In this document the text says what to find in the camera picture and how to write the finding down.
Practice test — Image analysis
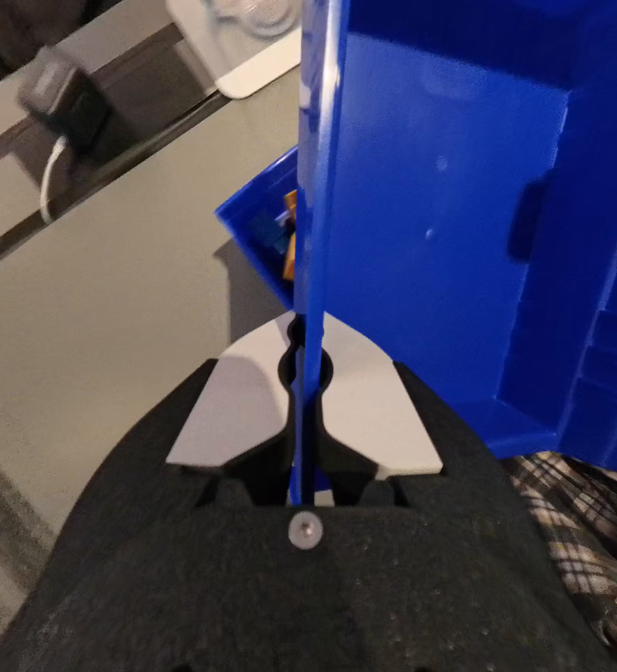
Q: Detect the white cable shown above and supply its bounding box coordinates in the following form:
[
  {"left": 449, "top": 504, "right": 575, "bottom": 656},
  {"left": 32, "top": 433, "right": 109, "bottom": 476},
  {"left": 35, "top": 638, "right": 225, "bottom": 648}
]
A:
[{"left": 40, "top": 135, "right": 71, "bottom": 225}]

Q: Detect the heap of mega blocks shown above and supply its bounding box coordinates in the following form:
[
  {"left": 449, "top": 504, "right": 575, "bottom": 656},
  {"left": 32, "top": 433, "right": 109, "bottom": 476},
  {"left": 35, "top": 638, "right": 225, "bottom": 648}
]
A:
[{"left": 251, "top": 190, "right": 298, "bottom": 282}]

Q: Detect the white pad on table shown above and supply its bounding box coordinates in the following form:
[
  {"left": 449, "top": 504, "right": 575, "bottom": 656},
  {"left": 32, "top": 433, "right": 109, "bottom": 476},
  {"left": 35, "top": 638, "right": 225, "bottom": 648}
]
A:
[{"left": 166, "top": 0, "right": 304, "bottom": 99}]

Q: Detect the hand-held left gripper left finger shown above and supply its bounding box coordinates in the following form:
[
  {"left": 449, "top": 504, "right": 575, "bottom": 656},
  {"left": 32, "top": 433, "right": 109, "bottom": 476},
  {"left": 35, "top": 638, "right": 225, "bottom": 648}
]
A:
[{"left": 166, "top": 315, "right": 301, "bottom": 468}]

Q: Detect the person's plaid-shirted torso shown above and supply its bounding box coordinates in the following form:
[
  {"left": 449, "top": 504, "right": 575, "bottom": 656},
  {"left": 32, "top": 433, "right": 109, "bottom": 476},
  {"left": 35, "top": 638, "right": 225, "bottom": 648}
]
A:
[{"left": 500, "top": 451, "right": 617, "bottom": 672}]

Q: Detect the grey power adapter box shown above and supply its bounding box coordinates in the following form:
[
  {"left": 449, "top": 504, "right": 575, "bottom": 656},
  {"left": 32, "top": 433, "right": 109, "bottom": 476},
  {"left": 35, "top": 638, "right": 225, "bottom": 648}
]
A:
[{"left": 17, "top": 46, "right": 111, "bottom": 154}]

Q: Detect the blue plastic bin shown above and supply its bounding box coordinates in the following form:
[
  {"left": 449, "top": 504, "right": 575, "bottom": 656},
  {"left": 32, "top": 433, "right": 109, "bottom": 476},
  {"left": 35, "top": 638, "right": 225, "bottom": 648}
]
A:
[
  {"left": 287, "top": 0, "right": 617, "bottom": 507},
  {"left": 214, "top": 146, "right": 301, "bottom": 310}
]

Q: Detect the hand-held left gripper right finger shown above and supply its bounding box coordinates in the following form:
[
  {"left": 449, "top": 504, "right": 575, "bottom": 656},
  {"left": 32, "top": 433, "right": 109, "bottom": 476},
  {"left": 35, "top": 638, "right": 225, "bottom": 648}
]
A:
[{"left": 308, "top": 311, "right": 444, "bottom": 481}]

